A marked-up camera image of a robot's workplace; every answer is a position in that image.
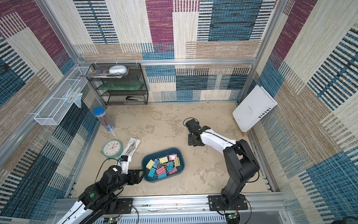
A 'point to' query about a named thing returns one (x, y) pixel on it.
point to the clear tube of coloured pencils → (100, 113)
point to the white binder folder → (258, 104)
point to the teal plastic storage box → (180, 169)
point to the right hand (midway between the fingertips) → (194, 139)
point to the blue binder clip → (157, 164)
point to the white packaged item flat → (131, 147)
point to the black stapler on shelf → (133, 98)
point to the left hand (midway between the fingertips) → (141, 171)
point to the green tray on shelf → (124, 86)
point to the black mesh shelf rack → (115, 98)
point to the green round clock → (112, 149)
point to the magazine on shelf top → (103, 73)
